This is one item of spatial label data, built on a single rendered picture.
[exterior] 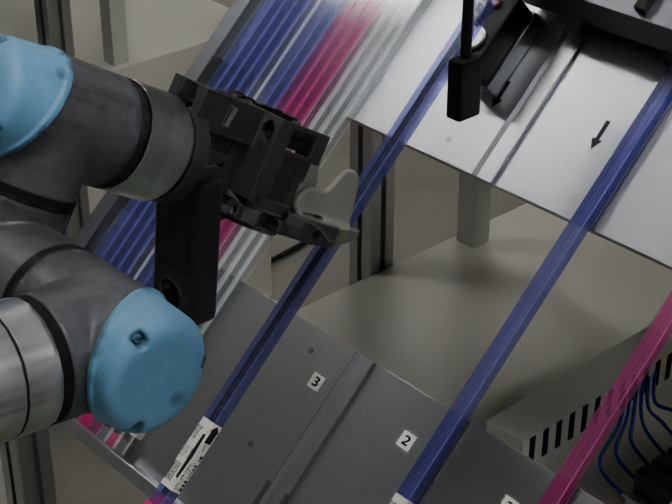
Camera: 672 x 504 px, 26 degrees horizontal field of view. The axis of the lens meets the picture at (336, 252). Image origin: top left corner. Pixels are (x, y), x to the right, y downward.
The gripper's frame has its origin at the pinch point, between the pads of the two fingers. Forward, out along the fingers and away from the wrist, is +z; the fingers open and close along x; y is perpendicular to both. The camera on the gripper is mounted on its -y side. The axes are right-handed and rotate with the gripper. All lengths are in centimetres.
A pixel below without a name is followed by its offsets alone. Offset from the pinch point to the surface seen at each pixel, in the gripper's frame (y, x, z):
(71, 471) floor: -67, 100, 78
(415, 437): -12.5, -8.4, 9.3
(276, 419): -17.4, 4.5, 8.0
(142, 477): -27.2, 11.8, 3.2
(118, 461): -27.4, 15.2, 3.2
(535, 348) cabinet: -8, 13, 55
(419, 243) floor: -14, 116, 161
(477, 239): 0, 34, 65
